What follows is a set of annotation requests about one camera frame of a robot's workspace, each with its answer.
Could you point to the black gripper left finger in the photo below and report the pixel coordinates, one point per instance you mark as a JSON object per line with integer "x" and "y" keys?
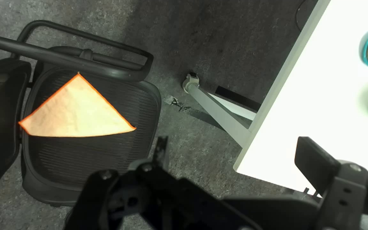
{"x": 161, "y": 148}

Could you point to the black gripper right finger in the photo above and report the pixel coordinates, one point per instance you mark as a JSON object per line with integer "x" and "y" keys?
{"x": 316, "y": 164}

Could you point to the black mesh office chair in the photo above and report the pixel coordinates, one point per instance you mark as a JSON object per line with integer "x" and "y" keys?
{"x": 86, "y": 164}

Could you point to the white table with grey legs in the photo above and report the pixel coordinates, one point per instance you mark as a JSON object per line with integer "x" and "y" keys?
{"x": 320, "y": 106}

